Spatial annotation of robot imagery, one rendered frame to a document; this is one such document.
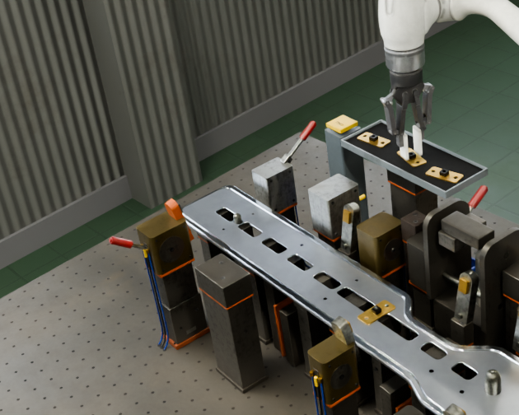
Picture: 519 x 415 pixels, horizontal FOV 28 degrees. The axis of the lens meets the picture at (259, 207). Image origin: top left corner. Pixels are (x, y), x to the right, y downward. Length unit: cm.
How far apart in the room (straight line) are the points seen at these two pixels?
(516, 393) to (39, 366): 131
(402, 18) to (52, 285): 138
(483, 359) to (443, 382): 10
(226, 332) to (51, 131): 215
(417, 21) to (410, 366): 74
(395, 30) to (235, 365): 89
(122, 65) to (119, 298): 159
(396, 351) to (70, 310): 113
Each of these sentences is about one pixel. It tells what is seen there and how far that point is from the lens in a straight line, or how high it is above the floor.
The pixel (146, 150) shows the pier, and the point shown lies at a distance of 455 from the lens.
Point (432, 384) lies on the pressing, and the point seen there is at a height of 100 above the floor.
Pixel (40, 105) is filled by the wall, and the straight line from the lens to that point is 441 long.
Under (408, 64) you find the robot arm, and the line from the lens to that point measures 235.
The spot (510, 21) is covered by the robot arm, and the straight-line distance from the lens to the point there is 227.
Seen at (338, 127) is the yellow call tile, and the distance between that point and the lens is 268.
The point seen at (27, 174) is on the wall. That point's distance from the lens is 447.
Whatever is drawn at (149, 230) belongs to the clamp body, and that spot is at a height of 106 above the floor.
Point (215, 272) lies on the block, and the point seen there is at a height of 103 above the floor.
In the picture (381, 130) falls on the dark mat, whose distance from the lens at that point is 264.
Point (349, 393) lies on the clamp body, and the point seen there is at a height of 93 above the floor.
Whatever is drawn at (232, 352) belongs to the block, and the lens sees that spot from 252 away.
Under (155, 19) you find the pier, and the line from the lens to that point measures 441.
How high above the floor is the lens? 245
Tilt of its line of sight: 33 degrees down
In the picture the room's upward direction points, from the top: 9 degrees counter-clockwise
